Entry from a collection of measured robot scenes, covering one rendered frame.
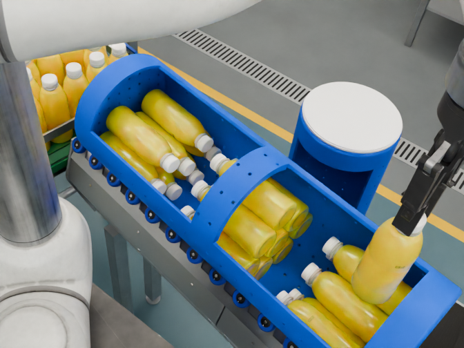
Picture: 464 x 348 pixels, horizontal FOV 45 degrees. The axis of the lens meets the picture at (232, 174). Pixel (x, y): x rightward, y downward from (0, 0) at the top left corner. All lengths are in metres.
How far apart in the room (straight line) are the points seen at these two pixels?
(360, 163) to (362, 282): 0.62
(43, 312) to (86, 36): 0.50
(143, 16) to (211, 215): 0.69
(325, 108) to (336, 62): 1.94
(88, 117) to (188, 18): 0.86
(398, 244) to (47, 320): 0.51
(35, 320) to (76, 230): 0.17
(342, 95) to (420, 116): 1.72
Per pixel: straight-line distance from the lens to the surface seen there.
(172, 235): 1.32
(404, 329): 1.00
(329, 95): 1.61
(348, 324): 1.15
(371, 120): 1.57
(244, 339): 1.31
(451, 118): 0.66
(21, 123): 0.75
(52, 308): 0.88
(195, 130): 1.30
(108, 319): 1.17
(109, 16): 0.45
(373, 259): 0.88
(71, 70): 1.52
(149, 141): 1.26
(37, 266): 0.92
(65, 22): 0.45
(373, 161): 1.52
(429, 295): 1.03
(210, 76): 3.24
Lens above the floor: 2.05
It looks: 49 degrees down
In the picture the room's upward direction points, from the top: 8 degrees clockwise
